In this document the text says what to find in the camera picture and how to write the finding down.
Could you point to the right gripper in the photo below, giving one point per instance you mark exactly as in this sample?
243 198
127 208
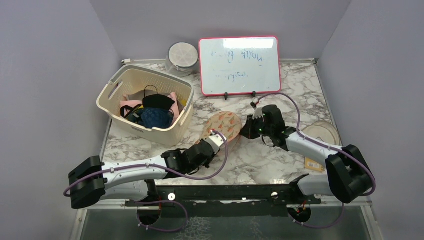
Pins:
248 130

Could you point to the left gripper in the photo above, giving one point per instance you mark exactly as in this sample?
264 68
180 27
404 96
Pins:
206 165

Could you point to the floral mesh laundry bag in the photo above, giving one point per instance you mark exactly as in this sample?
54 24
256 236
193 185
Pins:
227 123

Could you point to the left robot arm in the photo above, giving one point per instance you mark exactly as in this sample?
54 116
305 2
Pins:
94 180

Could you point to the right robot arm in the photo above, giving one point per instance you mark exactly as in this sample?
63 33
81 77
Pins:
348 175

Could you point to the black bra in basket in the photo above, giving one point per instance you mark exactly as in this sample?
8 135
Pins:
157 101

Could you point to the cream plastic laundry basket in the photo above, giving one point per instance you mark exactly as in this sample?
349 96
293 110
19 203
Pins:
131 79

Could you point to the pink garment in basket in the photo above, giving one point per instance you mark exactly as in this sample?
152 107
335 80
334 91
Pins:
134 102

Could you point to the blue lace garment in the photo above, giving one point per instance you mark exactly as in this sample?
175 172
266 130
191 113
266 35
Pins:
153 118

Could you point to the pink framed whiteboard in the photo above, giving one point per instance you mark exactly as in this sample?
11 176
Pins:
242 65

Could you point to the small yellow notepad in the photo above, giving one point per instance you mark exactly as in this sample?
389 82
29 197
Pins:
313 165

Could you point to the round white disc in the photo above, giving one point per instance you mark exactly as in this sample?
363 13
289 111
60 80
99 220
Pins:
323 131

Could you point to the white round mesh container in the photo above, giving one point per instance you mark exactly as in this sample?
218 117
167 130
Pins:
181 59

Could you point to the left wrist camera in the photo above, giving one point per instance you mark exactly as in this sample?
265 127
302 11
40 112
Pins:
216 141

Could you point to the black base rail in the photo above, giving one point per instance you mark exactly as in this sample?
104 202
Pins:
219 201

